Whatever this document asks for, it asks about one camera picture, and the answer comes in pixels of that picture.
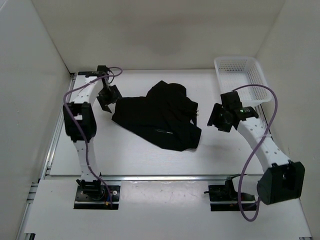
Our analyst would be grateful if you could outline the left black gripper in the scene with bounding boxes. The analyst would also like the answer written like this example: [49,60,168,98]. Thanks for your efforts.
[96,84,124,113]

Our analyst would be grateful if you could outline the black shorts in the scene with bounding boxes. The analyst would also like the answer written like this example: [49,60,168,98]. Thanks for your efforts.
[112,81,202,152]

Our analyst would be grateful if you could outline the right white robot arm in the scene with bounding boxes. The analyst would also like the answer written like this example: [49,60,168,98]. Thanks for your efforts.
[207,91,305,205]

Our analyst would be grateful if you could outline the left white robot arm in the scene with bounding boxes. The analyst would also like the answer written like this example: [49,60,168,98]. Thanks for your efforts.
[63,65,123,200]

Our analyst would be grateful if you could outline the white plastic basket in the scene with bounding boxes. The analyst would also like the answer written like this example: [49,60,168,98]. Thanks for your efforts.
[214,56,273,107]

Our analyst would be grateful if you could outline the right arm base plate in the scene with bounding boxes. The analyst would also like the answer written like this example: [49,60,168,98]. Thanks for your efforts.
[204,184,257,212]

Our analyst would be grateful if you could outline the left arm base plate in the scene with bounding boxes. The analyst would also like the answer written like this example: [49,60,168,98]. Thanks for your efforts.
[73,185,121,210]

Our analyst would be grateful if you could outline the aluminium frame rail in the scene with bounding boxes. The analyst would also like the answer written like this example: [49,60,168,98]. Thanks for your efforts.
[44,174,263,182]

